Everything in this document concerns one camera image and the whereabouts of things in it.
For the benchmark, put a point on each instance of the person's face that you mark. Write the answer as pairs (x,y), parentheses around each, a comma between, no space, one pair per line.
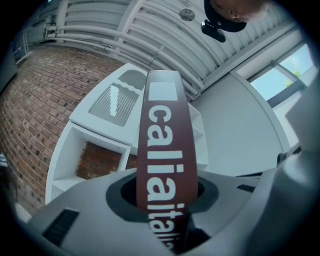
(237,10)

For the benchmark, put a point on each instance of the dark red book white lettering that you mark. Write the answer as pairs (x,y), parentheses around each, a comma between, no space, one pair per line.
(166,150)

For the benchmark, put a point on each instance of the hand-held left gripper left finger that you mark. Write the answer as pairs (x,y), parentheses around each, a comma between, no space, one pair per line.
(95,225)

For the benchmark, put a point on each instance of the white shelf unit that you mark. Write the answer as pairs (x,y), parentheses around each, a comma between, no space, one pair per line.
(100,120)

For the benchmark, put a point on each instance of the round grey ceiling fixture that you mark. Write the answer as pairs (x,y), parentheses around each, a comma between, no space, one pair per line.
(186,14)

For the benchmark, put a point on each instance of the bundle of white ceiling pipes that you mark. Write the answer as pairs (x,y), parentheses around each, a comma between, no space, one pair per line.
(130,46)

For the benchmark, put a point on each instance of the black cap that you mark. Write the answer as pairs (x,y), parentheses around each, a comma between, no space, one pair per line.
(225,23)

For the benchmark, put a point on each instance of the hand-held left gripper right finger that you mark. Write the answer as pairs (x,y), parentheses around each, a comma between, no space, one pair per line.
(245,220)

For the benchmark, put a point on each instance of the black head camera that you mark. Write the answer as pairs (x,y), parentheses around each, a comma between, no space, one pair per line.
(212,31)

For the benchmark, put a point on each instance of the window with grey frame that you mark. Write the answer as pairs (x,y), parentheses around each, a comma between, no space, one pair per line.
(277,75)

